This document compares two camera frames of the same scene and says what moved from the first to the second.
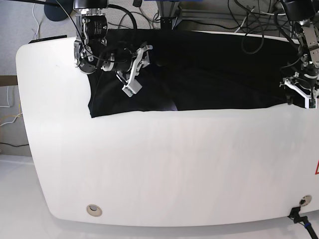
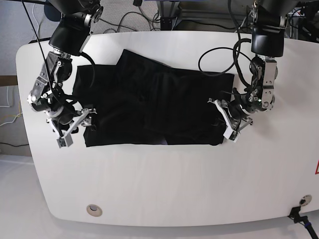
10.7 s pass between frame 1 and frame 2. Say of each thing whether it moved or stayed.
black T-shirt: moved
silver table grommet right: stayed
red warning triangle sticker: stayed
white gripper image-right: moved
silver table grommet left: stayed
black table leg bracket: stayed
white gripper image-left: moved
